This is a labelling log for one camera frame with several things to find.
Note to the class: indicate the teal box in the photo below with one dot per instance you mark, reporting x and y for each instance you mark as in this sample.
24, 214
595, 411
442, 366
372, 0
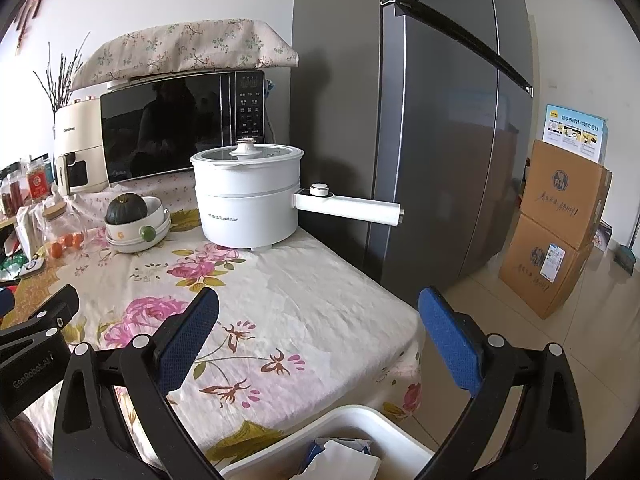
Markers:
627, 260

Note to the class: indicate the white plate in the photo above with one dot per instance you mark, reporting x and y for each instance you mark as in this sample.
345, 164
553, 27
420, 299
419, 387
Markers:
135, 247

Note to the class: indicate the dark green squash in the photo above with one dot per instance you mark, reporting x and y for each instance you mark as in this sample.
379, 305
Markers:
125, 209

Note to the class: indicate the white small-floral cloth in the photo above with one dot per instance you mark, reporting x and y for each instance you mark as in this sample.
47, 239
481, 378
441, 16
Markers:
175, 200

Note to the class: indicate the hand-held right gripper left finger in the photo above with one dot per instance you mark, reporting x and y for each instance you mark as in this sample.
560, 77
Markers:
192, 335

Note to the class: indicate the green packet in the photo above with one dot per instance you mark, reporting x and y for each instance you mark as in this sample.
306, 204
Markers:
12, 266

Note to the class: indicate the small dark blue box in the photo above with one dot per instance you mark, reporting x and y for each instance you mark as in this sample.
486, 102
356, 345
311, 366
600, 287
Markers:
603, 235

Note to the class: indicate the small orange tomato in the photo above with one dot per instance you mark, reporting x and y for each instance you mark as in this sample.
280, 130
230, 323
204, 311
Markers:
78, 240
55, 249
67, 242

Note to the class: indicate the white plastic bin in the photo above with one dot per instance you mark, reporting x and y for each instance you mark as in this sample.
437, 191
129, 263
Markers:
280, 430

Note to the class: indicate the cream air fryer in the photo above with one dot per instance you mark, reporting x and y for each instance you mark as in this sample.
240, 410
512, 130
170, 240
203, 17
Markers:
80, 140

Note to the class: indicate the white bowl with green knob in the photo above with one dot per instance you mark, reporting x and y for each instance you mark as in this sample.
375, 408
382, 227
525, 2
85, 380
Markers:
152, 220

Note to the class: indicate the glass jar with wooden lid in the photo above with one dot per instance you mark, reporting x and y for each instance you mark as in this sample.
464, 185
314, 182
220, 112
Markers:
57, 225

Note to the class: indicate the white electric cooking pot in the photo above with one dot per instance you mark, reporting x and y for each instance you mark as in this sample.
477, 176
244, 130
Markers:
245, 205

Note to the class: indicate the black microwave oven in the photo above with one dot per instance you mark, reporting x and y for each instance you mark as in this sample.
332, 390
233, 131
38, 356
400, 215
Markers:
165, 125

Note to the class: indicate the floral microwave cover cloth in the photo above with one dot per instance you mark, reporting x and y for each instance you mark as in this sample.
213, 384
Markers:
190, 45

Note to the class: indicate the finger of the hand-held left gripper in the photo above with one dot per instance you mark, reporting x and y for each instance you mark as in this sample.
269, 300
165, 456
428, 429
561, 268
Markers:
60, 307
6, 306

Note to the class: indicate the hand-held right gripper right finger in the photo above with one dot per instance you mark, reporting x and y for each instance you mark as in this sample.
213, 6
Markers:
450, 345

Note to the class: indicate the grey refrigerator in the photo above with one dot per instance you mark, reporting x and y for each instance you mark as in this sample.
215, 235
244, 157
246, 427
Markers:
350, 110

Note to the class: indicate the white wrapper packet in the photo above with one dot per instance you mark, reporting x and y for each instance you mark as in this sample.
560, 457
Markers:
345, 467

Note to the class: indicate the glass jar of dried chilli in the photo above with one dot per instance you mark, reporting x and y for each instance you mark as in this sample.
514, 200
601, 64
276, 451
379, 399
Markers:
15, 195

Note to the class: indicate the plain cardboard box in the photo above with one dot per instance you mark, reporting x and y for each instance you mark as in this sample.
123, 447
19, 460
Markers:
565, 195

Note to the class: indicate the white round-dial gadget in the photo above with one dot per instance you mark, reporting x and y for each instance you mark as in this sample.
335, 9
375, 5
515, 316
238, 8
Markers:
34, 267

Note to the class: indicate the floral tablecloth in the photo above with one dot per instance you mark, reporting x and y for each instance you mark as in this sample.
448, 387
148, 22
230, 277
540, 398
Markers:
310, 300

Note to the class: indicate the light blue printed carton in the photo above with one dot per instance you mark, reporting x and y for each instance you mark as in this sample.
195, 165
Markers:
575, 132

